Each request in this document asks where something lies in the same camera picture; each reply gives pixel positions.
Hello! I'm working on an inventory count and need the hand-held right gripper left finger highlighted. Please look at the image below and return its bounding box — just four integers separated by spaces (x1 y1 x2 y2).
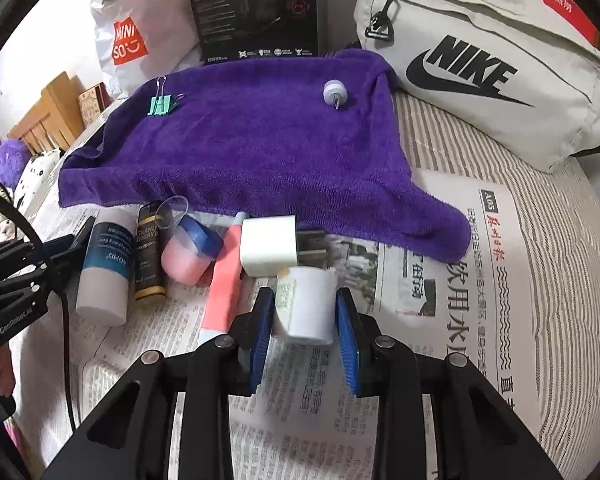
40 287 281 480

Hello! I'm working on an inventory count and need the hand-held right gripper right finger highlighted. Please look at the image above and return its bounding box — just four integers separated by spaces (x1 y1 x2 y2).
335 287 565 480

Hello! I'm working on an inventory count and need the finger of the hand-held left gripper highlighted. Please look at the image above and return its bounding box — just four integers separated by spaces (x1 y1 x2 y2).
0 252 81 311
0 216 97 271

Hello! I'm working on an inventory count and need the white bottle with teal label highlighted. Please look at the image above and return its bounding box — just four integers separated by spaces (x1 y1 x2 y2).
75 208 137 326

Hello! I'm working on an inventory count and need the white tape roll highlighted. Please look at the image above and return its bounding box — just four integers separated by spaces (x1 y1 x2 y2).
272 266 338 346

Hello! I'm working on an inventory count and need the pink tube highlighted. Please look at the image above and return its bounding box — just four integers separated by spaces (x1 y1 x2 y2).
201 211 253 333

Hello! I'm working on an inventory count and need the dark bottle with gold label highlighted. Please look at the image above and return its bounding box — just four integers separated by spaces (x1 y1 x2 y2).
134 201 167 303

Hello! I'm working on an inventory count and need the white power adapter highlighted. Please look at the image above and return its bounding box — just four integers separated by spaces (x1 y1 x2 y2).
240 216 328 278

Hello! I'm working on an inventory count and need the pink and blue container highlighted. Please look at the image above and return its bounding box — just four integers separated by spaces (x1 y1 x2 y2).
161 215 224 285

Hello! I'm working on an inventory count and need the black and white patterned pillow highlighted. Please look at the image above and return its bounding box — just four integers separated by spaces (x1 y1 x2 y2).
12 149 63 206

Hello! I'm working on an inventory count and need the newspaper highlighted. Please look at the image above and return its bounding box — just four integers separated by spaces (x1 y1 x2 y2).
10 170 543 480

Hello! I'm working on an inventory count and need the small clear plastic cup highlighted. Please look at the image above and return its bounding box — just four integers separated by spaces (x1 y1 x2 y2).
156 196 189 231

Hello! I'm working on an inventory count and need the purple plush toy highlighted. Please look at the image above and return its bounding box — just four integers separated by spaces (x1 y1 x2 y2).
0 139 33 186

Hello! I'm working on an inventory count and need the wooden headboard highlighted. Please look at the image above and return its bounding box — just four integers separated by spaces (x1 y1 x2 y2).
5 72 101 153

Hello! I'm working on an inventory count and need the patterned framed board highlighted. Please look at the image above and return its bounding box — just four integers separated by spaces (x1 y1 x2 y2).
77 82 106 126

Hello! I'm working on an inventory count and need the green binder clip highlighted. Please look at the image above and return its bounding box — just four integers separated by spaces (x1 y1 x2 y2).
148 76 185 117

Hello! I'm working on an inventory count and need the purple towel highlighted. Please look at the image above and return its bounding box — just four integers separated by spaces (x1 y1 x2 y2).
59 49 471 264

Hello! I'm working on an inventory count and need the striped bed sheet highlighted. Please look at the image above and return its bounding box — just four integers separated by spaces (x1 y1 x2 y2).
60 90 600 480

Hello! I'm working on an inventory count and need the white plastic bag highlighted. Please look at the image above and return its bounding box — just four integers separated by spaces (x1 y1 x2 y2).
87 0 203 98

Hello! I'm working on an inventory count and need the small round white knob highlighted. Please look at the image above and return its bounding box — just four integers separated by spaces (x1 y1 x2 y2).
323 79 349 110

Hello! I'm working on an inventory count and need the black product box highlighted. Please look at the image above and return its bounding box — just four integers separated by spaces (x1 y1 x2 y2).
184 0 319 66

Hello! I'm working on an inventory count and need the white bag with black logo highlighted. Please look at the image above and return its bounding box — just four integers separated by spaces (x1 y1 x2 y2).
354 0 600 173

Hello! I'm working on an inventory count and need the black cable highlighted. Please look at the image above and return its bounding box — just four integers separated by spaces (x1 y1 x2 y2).
0 176 78 428

